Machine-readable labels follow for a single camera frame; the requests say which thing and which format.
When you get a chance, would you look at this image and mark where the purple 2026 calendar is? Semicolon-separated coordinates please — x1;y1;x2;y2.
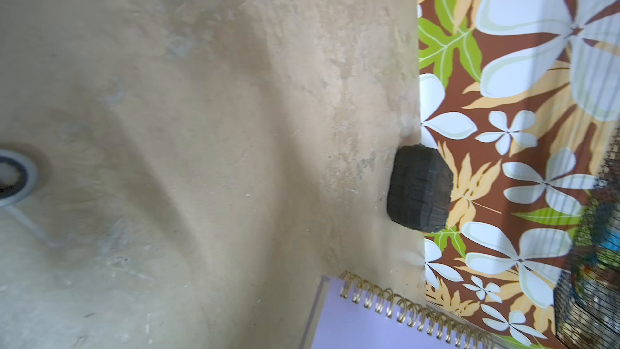
300;271;498;349

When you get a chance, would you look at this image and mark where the black wire basket back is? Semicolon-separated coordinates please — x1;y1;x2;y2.
555;130;619;348

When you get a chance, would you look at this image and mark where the silver wrench left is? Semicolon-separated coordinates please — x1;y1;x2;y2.
1;149;57;248

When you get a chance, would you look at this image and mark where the black case orange latch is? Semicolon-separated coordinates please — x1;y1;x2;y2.
387;144;454;233

